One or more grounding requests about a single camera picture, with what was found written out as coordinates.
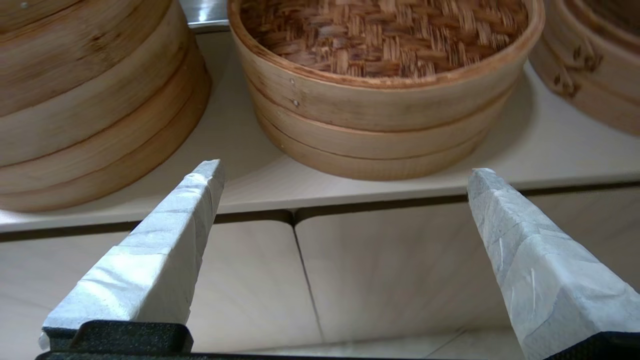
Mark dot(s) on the beige cabinet door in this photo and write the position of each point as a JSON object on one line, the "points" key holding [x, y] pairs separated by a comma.
{"points": [[400, 270], [250, 290]]}

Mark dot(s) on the woven bamboo steamer lid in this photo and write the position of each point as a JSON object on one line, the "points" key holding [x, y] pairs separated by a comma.
{"points": [[385, 40]]}

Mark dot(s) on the stack of bamboo steamers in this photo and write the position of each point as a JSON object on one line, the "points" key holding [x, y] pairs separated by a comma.
{"points": [[85, 110]]}

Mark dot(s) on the grey wrapped left gripper right finger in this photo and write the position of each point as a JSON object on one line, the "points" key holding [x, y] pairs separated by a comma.
{"points": [[550, 280]]}

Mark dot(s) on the grey wrapped left gripper left finger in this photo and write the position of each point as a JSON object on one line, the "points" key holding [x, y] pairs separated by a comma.
{"points": [[150, 270]]}

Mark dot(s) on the right bamboo steamer basket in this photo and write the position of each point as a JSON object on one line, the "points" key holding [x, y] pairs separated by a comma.
{"points": [[595, 75]]}

